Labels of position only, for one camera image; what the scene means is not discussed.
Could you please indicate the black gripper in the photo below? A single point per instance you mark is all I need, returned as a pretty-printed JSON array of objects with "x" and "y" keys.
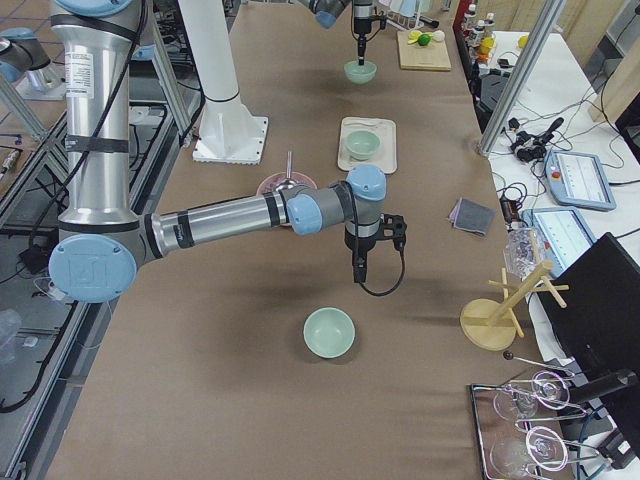
[
  {"x": 360, "y": 22},
  {"x": 358, "y": 246}
]

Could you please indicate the green bowl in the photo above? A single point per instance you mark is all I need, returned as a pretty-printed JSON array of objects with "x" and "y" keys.
[
  {"x": 329, "y": 332},
  {"x": 360, "y": 73},
  {"x": 362, "y": 145}
]

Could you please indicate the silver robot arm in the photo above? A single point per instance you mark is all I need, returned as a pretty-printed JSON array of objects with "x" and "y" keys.
[
  {"x": 363, "y": 15},
  {"x": 103, "y": 241}
]

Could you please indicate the green lime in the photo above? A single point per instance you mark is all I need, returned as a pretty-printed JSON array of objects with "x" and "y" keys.
[{"x": 424, "y": 39}]

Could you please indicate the bamboo cutting board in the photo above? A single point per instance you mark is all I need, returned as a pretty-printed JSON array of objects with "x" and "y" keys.
[{"x": 432, "y": 57}]

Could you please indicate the white garlic bulb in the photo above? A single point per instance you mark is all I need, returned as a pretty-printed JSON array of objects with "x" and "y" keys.
[{"x": 438, "y": 36}]

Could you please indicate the beige serving tray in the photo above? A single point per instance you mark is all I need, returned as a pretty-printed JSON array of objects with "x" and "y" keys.
[{"x": 385, "y": 158}]

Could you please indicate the green bowl on tray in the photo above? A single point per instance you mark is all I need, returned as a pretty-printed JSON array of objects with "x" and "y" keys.
[{"x": 362, "y": 145}]

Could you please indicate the metal ice scoop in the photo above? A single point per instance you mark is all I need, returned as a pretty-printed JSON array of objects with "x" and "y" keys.
[{"x": 289, "y": 178}]

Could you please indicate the grey folded cloth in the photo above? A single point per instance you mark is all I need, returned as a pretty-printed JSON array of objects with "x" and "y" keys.
[{"x": 471, "y": 217}]

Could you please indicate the pink bowl with ice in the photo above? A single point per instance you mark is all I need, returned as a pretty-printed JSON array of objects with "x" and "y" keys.
[{"x": 264, "y": 185}]

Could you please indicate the wooden mug tree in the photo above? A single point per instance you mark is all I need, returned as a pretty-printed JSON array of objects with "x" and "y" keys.
[{"x": 493, "y": 325}]

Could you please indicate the lower teach pendant tablet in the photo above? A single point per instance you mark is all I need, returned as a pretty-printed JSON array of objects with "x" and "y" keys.
[{"x": 564, "y": 230}]

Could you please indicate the teach pendant tablet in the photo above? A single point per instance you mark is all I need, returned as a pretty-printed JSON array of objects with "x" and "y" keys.
[
  {"x": 564, "y": 230},
  {"x": 578, "y": 179}
]

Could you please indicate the wine glass rack tray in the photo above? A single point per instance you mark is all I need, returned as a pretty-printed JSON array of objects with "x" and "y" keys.
[{"x": 490, "y": 427}]

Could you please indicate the upper wine glass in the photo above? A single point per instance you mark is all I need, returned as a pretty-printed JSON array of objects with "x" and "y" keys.
[{"x": 520, "y": 399}]

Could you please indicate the black monitor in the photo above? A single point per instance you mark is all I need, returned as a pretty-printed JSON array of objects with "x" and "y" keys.
[{"x": 599, "y": 328}]

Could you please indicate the upper teach pendant tablet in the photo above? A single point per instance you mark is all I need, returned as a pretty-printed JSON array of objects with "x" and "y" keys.
[{"x": 578, "y": 179}]

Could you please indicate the lower wine glass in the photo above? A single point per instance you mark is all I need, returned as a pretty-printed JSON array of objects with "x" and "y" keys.
[{"x": 539, "y": 452}]

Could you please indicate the white wire cup rack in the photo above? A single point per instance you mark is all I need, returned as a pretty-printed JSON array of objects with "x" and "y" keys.
[{"x": 407, "y": 14}]

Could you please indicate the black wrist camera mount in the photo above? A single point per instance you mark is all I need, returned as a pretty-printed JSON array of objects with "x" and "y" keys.
[{"x": 393, "y": 227}]

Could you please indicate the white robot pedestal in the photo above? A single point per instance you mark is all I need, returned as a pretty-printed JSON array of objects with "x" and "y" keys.
[{"x": 228, "y": 132}]

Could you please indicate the aluminium frame post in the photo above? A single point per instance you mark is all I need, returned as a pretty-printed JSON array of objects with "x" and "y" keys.
[{"x": 547, "y": 19}]

